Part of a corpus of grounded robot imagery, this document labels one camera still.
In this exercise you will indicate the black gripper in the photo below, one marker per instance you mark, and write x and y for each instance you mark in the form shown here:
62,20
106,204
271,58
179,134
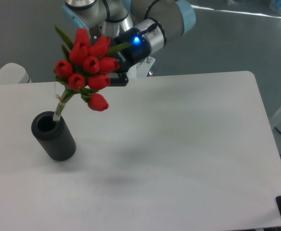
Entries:
129,57

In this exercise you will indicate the red tulip bouquet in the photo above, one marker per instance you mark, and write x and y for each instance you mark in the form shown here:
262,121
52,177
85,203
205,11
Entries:
85,69

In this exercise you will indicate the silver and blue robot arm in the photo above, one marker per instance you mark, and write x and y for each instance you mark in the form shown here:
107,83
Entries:
148,24

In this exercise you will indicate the dark grey ribbed vase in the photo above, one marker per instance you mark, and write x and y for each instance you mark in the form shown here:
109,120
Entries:
53,136

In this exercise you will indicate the white chair back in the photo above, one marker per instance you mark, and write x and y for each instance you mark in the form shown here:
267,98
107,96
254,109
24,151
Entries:
13,73

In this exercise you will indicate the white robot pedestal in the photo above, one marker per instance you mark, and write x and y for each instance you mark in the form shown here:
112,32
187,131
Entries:
142,69

